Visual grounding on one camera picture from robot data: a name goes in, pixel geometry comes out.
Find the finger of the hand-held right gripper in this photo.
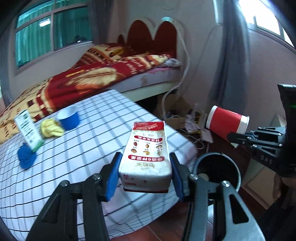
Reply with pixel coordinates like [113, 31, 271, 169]
[251, 126, 287, 135]
[227, 132, 284, 150]

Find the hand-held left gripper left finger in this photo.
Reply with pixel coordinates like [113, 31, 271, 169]
[25, 152, 123, 241]

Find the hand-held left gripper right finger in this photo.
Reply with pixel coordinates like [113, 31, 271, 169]
[169, 152, 266, 241]

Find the red paper cup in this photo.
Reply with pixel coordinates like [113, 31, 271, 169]
[206, 105, 250, 149]

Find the black plastic bin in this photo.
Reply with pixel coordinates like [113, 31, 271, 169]
[190, 152, 242, 209]

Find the white red snack bag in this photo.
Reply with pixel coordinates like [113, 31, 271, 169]
[118, 120, 173, 193]

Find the person's right hand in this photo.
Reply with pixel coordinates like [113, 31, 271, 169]
[273, 173, 286, 202]

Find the white router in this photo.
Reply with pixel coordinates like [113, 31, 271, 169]
[198, 111, 215, 143]

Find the white checkered tablecloth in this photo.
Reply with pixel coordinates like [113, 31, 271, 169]
[0, 89, 197, 235]

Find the white paper sheet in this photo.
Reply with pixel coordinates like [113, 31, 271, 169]
[184, 118, 200, 131]

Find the cardboard box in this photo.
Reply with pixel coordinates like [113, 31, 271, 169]
[165, 97, 200, 131]

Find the blue bowl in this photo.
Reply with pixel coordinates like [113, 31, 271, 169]
[57, 105, 80, 131]

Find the yellow cloth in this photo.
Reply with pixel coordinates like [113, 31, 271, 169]
[41, 118, 64, 138]

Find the grey patterned curtain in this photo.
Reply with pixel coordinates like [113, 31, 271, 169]
[208, 0, 253, 110]

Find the blue cloth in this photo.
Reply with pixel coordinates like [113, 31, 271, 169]
[17, 142, 38, 170]

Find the green and white carton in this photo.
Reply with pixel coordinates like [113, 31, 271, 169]
[14, 109, 44, 152]

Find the white bed base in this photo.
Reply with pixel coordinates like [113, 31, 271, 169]
[110, 66, 184, 102]

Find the floral pillow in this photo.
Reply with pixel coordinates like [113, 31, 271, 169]
[164, 58, 184, 68]

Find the bed with red blanket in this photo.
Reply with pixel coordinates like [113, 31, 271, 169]
[0, 43, 179, 144]

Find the bright window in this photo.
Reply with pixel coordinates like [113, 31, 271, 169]
[215, 0, 296, 47]

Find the red and white headboard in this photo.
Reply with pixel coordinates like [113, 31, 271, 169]
[117, 16, 186, 59]

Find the dark grey curtain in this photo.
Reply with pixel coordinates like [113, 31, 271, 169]
[0, 14, 17, 106]

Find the large window with green curtain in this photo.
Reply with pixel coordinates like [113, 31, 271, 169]
[14, 0, 94, 69]

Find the grey curtain beside large window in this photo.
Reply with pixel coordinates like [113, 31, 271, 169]
[89, 0, 110, 45]

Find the tangle of white cables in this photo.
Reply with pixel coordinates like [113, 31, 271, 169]
[180, 128, 209, 150]

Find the thick white cable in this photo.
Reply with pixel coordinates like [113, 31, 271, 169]
[161, 21, 191, 121]

